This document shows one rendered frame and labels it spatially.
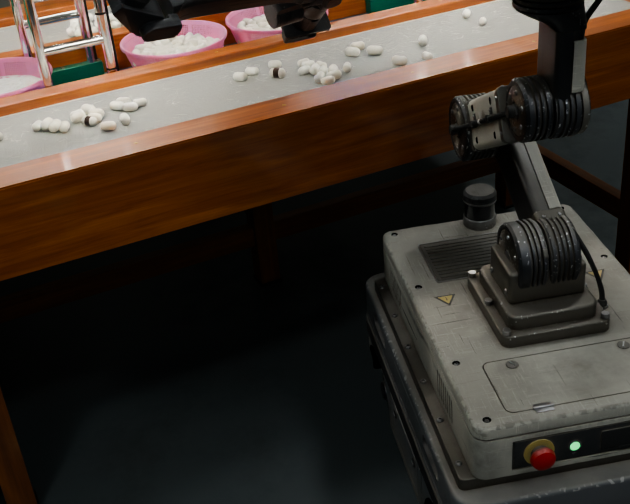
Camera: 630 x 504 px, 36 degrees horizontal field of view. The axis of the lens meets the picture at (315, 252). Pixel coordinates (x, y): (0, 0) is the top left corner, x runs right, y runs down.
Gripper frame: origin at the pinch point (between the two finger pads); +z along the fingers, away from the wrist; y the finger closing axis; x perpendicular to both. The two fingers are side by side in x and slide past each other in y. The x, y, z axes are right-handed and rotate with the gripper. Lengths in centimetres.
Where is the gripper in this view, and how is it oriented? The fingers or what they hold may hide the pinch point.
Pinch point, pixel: (292, 37)
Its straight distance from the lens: 207.2
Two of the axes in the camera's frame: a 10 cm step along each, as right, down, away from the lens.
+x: 3.3, 9.4, -1.0
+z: -2.8, 2.0, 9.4
